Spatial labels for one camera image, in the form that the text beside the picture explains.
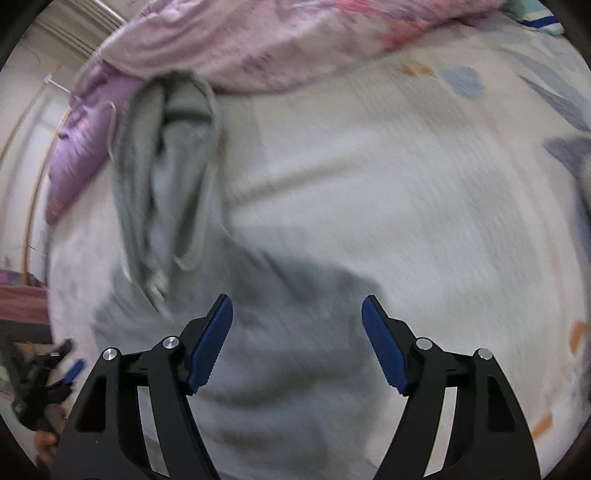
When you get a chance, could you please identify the purple pillow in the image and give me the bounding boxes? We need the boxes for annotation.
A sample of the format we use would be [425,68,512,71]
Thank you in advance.
[45,62,142,225]

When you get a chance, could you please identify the person's left hand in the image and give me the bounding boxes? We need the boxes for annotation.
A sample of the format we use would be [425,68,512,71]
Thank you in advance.
[34,405,67,469]

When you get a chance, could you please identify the wooden bed headboard rails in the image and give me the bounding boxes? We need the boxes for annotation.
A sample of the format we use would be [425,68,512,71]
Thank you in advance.
[1,68,69,281]

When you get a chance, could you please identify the white patterned bed sheet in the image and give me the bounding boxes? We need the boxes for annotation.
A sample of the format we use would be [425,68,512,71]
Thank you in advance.
[49,13,590,479]

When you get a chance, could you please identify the dark red bedside table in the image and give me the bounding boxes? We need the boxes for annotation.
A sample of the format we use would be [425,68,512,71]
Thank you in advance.
[0,269,53,345]

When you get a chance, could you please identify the pink floral quilt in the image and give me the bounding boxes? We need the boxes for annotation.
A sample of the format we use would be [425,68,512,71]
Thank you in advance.
[75,1,502,93]

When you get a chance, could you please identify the teal striped pillow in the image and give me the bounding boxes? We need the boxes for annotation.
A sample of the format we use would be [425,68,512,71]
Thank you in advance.
[502,0,565,36]

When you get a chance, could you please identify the grey hooded sweatshirt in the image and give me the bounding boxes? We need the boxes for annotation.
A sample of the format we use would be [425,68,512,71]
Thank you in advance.
[94,71,381,479]

